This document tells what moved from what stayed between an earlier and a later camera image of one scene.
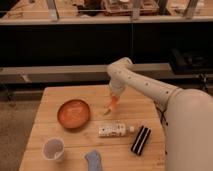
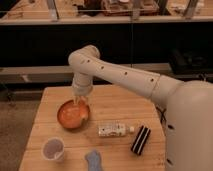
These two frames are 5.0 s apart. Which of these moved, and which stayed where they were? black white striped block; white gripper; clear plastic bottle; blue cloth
Moved: white gripper
Stayed: clear plastic bottle; black white striped block; blue cloth
